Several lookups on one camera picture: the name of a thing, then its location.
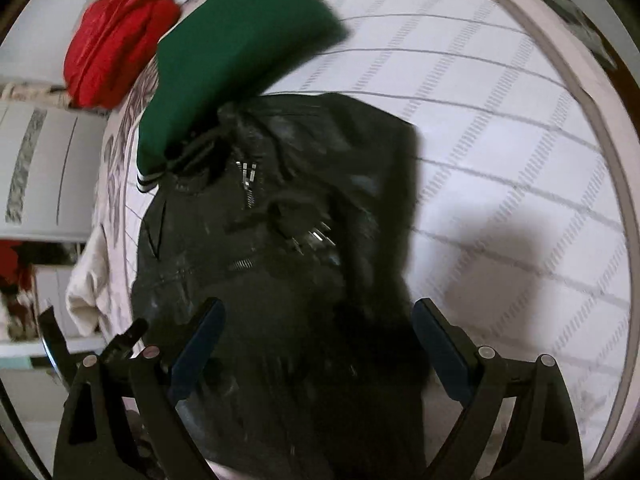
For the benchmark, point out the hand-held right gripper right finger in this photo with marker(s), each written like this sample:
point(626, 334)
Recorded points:
point(440, 347)

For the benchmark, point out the red garment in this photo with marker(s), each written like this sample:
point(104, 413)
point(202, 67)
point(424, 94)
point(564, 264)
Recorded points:
point(117, 42)

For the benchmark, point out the green folded garment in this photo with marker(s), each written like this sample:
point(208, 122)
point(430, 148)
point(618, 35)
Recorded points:
point(225, 60)

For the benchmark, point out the white cabinet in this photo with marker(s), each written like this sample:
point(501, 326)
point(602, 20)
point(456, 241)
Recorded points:
point(45, 170)

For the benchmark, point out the cream printed cloth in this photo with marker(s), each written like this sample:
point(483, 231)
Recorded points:
point(97, 260)

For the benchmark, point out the white checked bed sheet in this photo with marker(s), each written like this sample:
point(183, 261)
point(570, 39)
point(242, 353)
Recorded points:
point(500, 185)

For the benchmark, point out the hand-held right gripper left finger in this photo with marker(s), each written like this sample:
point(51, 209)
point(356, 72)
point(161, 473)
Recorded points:
point(197, 347)

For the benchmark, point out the black leather jacket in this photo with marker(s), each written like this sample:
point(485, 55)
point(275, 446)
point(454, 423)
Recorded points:
point(280, 280)

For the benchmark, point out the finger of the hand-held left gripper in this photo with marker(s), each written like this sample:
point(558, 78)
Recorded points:
point(125, 342)

